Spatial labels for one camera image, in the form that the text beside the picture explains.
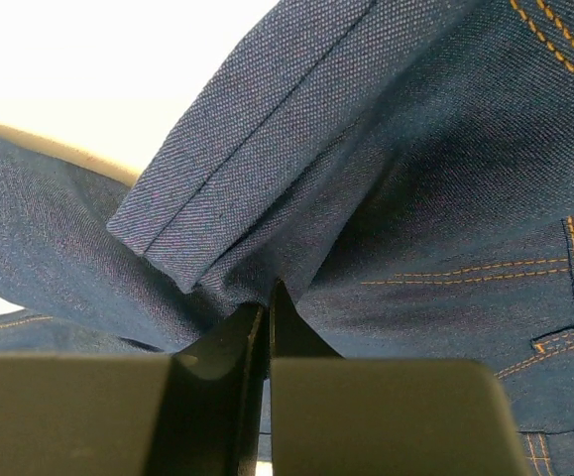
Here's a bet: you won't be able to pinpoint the dark blue denim trousers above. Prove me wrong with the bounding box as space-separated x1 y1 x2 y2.
0 1 574 475

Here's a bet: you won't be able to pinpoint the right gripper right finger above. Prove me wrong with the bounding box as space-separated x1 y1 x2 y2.
269 283 529 476

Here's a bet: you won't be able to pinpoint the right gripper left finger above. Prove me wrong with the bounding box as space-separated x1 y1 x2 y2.
0 304 267 475

